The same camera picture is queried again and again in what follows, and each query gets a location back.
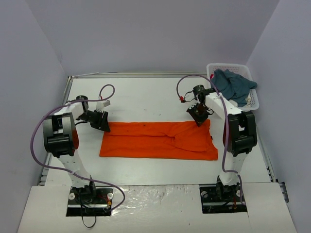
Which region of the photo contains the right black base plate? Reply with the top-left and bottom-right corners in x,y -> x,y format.
199,183 -> 247,214

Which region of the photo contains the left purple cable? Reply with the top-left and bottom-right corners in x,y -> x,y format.
31,84 -> 126,211

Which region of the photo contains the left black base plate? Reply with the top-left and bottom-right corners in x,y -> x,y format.
66,187 -> 114,217

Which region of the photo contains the teal t shirt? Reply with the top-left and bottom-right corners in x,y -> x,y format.
211,69 -> 258,107

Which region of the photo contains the thin black cable loop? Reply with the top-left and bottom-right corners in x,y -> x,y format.
81,213 -> 97,229

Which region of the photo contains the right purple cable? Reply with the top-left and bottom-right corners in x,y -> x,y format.
176,74 -> 245,204

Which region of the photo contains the purple cable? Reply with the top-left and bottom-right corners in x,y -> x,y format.
31,84 -> 126,211
176,74 -> 245,204

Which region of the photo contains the orange t shirt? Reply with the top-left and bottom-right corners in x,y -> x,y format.
99,120 -> 218,161

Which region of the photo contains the white plastic basket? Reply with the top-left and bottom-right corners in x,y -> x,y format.
207,63 -> 259,111

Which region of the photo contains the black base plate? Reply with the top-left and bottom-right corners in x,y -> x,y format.
66,187 -> 114,217
199,183 -> 247,214

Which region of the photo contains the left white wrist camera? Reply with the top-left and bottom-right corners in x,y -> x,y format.
95,100 -> 111,113

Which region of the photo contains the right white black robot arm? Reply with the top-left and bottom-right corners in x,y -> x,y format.
187,85 -> 257,200

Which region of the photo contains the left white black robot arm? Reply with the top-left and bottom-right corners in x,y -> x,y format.
43,95 -> 110,203

